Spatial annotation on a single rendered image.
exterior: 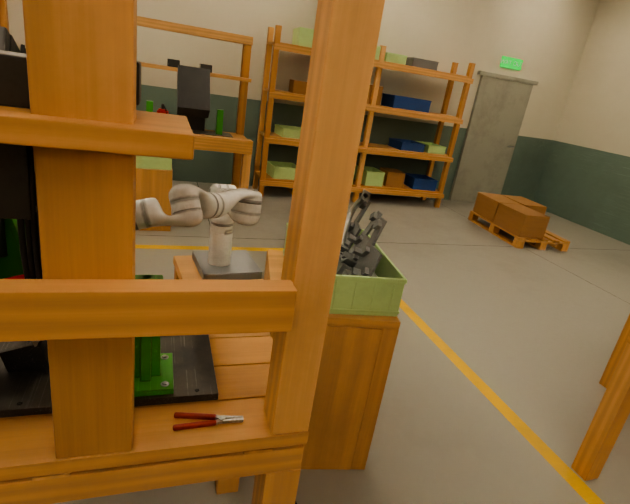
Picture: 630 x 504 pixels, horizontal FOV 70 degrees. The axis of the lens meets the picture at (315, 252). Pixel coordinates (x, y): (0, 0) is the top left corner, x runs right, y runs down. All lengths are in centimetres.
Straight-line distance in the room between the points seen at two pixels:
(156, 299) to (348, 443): 154
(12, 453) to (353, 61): 98
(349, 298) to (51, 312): 121
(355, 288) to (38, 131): 131
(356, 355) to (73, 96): 146
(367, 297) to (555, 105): 794
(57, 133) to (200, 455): 71
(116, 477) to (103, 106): 75
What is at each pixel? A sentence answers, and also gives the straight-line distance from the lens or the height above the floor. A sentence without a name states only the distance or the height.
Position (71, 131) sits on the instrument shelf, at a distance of 75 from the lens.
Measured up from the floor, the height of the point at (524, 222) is 35.
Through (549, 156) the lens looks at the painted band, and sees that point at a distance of 962.
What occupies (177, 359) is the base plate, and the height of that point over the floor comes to 90.
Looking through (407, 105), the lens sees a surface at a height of 149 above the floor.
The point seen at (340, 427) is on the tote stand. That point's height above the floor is 25.
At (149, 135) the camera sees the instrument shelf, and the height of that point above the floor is 153.
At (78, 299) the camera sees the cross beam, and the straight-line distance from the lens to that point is 83.
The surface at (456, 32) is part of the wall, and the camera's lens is 805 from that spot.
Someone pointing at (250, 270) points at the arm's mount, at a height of 88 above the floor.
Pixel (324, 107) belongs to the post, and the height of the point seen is 160.
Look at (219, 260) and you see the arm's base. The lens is 188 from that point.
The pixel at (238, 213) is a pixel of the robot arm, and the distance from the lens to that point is 139.
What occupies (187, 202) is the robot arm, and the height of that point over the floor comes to 133.
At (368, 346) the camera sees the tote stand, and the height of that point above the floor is 67.
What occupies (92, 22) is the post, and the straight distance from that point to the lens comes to 78.
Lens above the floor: 165
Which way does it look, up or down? 21 degrees down
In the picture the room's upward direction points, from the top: 9 degrees clockwise
